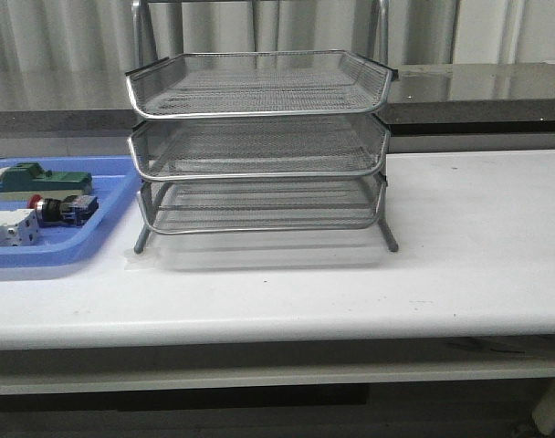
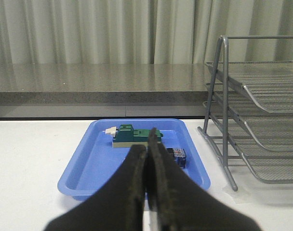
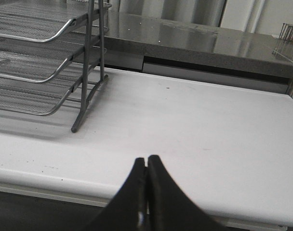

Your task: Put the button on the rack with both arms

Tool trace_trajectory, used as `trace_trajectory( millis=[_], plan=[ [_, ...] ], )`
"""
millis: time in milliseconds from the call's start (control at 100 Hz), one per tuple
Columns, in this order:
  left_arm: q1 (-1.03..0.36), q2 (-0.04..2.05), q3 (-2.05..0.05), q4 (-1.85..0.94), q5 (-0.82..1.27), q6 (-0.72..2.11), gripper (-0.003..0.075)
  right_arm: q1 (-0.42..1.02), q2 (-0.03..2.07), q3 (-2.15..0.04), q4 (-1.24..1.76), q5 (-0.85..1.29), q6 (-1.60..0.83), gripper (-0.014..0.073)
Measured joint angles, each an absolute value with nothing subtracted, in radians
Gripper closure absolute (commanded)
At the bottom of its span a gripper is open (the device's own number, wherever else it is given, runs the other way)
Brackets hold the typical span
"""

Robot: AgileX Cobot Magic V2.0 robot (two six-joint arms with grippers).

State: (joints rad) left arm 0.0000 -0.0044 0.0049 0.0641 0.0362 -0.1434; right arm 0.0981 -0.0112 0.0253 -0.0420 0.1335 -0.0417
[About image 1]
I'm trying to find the silver mesh tray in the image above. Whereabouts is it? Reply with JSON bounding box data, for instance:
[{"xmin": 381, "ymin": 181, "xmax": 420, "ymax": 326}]
[
  {"xmin": 138, "ymin": 174, "xmax": 387, "ymax": 235},
  {"xmin": 128, "ymin": 114, "xmax": 391, "ymax": 182},
  {"xmin": 126, "ymin": 49, "xmax": 398, "ymax": 120}
]

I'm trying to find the red emergency stop button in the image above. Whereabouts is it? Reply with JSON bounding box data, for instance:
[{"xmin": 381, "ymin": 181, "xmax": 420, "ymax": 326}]
[{"xmin": 27, "ymin": 194, "xmax": 99, "ymax": 227}]

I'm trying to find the blue plastic tray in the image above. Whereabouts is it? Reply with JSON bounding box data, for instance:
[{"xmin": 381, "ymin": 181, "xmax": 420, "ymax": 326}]
[{"xmin": 0, "ymin": 155, "xmax": 140, "ymax": 268}]

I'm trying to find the green terminal block component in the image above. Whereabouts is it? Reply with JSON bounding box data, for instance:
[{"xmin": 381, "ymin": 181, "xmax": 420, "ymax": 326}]
[{"xmin": 0, "ymin": 162, "xmax": 93, "ymax": 201}]

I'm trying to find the white circuit breaker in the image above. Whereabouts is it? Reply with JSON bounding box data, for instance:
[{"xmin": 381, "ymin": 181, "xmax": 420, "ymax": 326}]
[{"xmin": 0, "ymin": 209, "xmax": 39, "ymax": 247}]

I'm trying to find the grey stone counter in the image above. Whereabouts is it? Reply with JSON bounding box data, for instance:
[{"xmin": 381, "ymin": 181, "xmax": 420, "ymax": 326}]
[{"xmin": 0, "ymin": 63, "xmax": 555, "ymax": 158}]

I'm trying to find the white table leg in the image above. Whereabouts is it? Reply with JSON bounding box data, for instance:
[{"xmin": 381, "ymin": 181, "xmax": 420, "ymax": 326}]
[{"xmin": 531, "ymin": 379, "xmax": 555, "ymax": 436}]

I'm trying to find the grey metal rack frame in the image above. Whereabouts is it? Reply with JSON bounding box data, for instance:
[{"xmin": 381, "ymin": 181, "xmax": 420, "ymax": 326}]
[{"xmin": 131, "ymin": 1, "xmax": 398, "ymax": 252}]

